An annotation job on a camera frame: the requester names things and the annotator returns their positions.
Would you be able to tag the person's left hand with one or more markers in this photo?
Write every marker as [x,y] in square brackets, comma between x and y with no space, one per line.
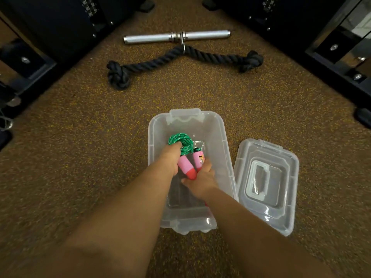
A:
[168,157]

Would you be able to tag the person's right hand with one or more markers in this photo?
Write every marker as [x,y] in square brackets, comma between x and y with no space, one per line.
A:
[203,180]

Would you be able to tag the person's left fingers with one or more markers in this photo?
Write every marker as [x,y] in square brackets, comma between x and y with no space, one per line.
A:
[175,147]

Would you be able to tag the person's right thumb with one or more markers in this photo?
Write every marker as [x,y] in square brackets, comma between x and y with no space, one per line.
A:
[188,182]

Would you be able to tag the person's left forearm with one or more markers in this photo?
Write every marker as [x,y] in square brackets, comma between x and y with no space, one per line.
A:
[95,225]

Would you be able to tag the person's right forearm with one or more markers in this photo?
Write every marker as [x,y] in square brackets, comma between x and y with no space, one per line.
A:
[260,237]

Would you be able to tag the clear plastic storage box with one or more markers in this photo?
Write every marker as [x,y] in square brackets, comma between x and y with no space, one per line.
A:
[188,170]

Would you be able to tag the clear plastic box lid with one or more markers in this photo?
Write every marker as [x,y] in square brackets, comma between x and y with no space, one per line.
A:
[265,185]

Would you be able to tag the black gym machine frame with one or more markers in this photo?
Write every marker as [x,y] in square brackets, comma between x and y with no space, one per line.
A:
[43,40]
[307,40]

